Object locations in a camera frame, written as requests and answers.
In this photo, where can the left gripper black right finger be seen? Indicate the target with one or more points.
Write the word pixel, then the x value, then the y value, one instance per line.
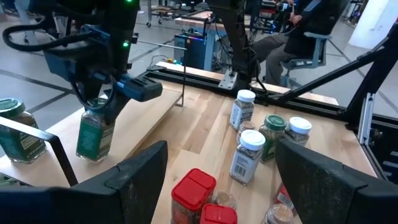
pixel 326 199

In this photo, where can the green lid spice jar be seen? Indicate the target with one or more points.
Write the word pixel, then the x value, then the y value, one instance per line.
pixel 11 106
pixel 273 123
pixel 93 140

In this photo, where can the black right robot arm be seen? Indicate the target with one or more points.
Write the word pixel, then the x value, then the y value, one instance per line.
pixel 233 37

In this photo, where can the person's hand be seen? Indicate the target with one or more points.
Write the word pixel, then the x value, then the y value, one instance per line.
pixel 297 19

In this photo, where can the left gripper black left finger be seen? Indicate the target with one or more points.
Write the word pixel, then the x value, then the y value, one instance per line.
pixel 130 199

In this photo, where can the wooden shelf with black frame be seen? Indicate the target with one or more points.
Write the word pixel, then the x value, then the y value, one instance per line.
pixel 140 118

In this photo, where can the silver mounting plate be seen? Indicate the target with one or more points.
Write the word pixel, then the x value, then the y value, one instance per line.
pixel 228 81

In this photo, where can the black computer tower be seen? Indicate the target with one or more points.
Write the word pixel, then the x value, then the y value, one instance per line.
pixel 192 53

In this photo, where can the person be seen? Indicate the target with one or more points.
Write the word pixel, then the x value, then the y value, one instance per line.
pixel 314 28

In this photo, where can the red lid spice tin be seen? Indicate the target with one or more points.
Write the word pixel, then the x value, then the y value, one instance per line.
pixel 217 215
pixel 192 193
pixel 283 197

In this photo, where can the white lid spice jar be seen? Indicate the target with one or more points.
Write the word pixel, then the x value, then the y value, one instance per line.
pixel 245 161
pixel 242 109
pixel 299 125

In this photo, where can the grey office chair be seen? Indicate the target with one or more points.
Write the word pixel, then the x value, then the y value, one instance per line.
pixel 321 46

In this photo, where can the wooden background table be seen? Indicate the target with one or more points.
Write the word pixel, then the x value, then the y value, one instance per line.
pixel 192 22

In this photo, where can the black metal rig frame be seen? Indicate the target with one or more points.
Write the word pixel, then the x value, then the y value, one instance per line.
pixel 376 74

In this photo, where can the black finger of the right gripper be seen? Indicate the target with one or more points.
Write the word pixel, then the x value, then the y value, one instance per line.
pixel 88 93
pixel 117 107

